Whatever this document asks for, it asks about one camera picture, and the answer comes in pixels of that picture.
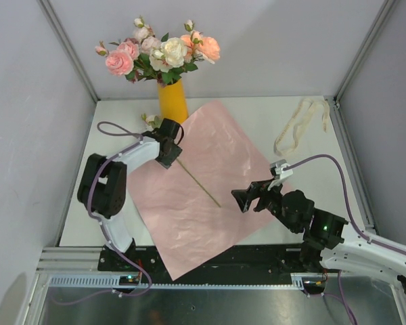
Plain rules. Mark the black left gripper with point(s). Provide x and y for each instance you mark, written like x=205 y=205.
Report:
x=166 y=162

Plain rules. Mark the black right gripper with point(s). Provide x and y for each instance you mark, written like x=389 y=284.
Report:
x=256 y=189

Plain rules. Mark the pink artificial flower bunch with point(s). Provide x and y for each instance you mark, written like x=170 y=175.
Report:
x=155 y=121

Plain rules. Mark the purple pink wrapping paper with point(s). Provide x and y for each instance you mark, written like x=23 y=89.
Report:
x=186 y=226

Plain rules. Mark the cream white rose stem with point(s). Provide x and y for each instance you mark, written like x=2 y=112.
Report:
x=173 y=53

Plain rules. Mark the large pink rose stem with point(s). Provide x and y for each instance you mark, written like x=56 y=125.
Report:
x=119 y=62

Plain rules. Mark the peach rose stem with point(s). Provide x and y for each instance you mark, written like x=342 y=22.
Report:
x=201 y=48

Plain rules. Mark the cream ribbon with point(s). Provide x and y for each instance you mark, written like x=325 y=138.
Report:
x=299 y=123

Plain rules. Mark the light pink rose stem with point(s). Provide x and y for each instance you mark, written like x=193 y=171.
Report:
x=142 y=30

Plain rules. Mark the pale pink rose stem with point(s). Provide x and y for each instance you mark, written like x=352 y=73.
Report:
x=189 y=26

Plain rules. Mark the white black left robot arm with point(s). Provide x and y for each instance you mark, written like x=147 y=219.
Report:
x=103 y=185

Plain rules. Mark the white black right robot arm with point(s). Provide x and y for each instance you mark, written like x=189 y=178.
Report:
x=328 y=241

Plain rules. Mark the yellow cylindrical vase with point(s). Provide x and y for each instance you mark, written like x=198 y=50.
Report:
x=172 y=102

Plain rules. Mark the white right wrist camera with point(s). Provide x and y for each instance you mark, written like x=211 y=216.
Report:
x=280 y=171

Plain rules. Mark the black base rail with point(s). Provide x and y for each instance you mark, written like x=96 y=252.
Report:
x=265 y=261

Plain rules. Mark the white slotted cable duct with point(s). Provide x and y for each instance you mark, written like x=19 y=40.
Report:
x=117 y=282

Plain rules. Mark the aluminium frame post left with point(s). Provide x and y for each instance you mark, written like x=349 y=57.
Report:
x=66 y=44

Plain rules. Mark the aluminium frame post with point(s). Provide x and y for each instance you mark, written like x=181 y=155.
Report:
x=66 y=44
x=372 y=35

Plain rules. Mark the aluminium frame post right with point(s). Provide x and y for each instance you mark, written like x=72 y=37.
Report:
x=372 y=35

